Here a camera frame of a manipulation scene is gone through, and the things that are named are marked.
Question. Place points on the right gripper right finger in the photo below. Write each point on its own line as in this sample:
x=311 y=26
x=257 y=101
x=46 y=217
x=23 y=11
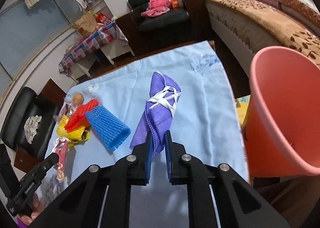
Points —
x=177 y=174

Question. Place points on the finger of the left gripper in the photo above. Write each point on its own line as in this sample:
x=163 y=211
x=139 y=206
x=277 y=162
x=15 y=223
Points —
x=49 y=162

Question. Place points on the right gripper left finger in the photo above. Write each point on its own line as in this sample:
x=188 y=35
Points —
x=142 y=168

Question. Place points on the pink white wrapper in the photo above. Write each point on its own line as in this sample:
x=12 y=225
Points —
x=61 y=149

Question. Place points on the yellow foam net sleeve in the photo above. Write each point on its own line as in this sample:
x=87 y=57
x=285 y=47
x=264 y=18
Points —
x=77 y=136

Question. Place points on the blue foam net sleeve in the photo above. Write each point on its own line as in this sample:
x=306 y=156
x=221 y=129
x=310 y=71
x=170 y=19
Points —
x=111 y=131

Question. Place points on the red foam net sleeve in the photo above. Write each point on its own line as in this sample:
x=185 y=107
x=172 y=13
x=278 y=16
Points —
x=78 y=118

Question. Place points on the purple face mask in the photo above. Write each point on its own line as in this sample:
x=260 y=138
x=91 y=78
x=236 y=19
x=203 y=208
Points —
x=159 y=111

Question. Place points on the pink plastic trash bin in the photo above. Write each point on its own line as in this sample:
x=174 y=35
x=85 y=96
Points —
x=281 y=130

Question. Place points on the light blue cloth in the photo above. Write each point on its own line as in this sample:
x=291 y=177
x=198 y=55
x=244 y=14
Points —
x=190 y=85

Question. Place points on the clear snack wrapper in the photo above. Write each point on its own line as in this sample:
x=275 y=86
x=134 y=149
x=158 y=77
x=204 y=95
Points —
x=69 y=107

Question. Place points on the walnut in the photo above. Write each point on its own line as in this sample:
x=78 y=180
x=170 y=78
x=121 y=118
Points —
x=77 y=99

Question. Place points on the white side table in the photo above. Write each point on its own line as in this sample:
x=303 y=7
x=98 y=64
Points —
x=101 y=61

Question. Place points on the plaid tablecloth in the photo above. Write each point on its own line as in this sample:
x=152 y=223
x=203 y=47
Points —
x=103 y=36

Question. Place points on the brown paper bag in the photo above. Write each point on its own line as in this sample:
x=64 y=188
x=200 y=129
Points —
x=86 y=25

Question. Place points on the red gift bag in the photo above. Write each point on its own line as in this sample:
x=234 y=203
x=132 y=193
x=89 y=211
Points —
x=102 y=18

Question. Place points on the black leather armchair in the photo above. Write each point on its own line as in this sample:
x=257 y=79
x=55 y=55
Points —
x=153 y=25

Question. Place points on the pink clothing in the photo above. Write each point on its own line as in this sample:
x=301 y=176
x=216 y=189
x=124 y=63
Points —
x=157 y=7

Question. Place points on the bed with brown blanket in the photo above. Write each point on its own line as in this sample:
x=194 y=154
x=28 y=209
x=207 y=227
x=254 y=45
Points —
x=247 y=26

